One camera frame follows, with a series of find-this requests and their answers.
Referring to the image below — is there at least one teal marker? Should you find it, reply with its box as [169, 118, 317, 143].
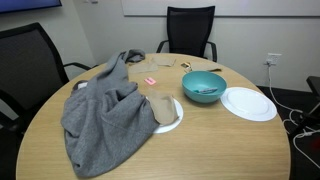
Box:
[194, 87, 218, 94]

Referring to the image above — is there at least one teal plastic bowl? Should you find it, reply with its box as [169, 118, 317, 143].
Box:
[182, 71, 227, 103]

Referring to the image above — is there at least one pink sticky packet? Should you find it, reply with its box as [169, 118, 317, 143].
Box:
[144, 77, 156, 85]

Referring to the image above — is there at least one brown napkin on plate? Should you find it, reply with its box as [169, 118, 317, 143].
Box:
[147, 89, 178, 125]

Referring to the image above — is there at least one small snack packet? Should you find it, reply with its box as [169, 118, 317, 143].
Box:
[181, 62, 192, 73]

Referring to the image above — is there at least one grey sweatshirt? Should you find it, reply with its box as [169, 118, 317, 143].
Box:
[61, 49, 159, 177]

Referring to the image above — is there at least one large white plate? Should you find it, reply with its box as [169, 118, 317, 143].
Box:
[220, 87, 277, 122]

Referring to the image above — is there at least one black mesh office chair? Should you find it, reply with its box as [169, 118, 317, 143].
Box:
[0, 22, 98, 141]

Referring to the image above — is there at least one white wall outlet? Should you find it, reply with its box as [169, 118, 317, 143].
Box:
[266, 53, 281, 66]

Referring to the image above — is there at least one white power cable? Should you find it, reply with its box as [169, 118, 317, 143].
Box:
[267, 61, 320, 170]

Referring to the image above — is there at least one wall monitor screen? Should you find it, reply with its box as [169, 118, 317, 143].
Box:
[0, 0, 62, 13]

